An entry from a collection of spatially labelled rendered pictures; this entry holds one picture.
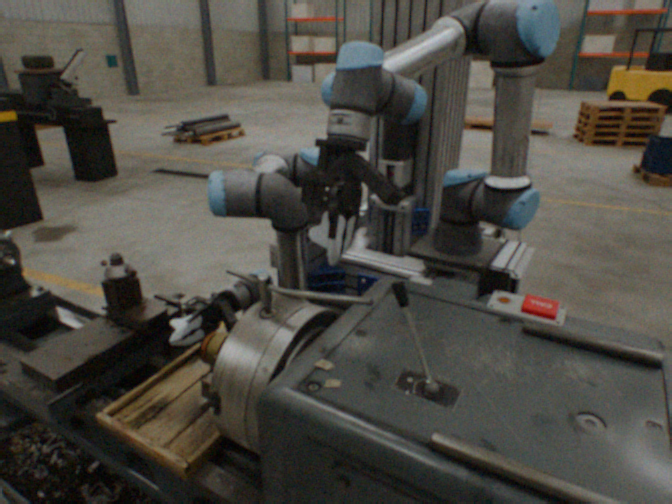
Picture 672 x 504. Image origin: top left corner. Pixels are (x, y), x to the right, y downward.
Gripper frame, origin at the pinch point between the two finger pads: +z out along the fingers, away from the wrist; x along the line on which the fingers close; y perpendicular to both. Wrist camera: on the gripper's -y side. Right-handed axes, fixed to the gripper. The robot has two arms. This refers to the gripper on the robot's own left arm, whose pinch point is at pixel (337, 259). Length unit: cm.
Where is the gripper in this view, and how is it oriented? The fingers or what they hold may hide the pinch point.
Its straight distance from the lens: 77.9
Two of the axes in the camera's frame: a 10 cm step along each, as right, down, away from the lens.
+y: -8.6, -2.1, 4.6
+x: -4.8, 0.4, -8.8
